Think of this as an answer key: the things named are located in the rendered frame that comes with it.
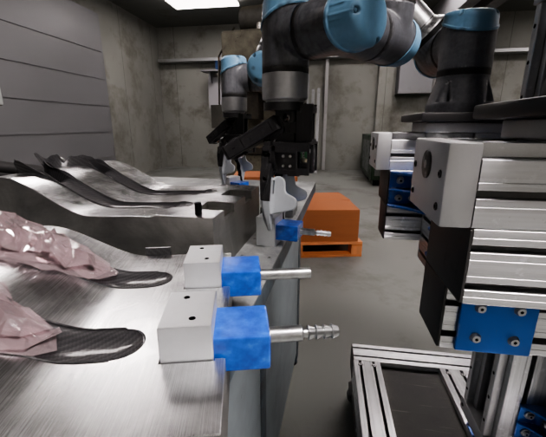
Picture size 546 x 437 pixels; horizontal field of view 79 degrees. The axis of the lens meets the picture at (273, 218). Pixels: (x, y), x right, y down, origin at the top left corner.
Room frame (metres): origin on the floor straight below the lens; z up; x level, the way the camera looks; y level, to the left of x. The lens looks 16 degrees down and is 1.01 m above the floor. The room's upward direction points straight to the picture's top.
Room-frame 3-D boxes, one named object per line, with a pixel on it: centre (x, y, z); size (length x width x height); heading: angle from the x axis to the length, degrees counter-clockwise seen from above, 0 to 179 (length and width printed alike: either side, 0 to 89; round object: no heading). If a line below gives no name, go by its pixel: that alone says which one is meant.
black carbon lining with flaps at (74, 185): (0.60, 0.29, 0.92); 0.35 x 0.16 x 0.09; 78
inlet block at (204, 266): (0.33, 0.02, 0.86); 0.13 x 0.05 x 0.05; 96
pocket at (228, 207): (0.51, 0.09, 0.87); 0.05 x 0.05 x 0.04; 78
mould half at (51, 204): (0.61, 0.30, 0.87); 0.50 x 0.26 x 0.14; 78
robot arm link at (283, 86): (0.59, -0.02, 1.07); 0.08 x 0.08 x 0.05
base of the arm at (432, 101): (0.87, -0.46, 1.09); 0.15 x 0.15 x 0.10
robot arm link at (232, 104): (1.05, 0.11, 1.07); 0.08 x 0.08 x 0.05
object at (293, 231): (0.58, -0.04, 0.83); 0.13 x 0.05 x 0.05; 72
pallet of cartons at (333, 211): (2.83, -0.17, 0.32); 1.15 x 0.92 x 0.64; 83
